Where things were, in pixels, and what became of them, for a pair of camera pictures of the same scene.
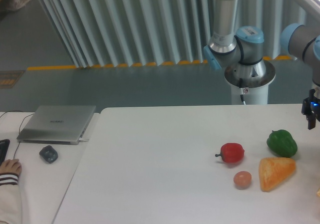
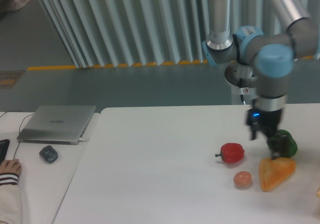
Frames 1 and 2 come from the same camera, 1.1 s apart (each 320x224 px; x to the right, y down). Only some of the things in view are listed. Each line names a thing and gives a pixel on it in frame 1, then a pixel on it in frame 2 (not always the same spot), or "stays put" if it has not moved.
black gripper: (311, 106) -> (267, 121)
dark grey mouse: (49, 153) stays put
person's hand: (11, 166) stays put
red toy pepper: (231, 152) stays put
